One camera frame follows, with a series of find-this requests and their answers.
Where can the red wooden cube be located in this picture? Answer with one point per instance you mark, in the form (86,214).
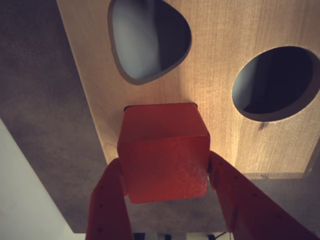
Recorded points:
(162,165)

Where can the wooden shape sorter box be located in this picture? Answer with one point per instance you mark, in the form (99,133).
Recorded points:
(212,75)

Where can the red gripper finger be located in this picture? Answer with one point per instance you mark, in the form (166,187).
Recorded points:
(107,207)
(250,210)

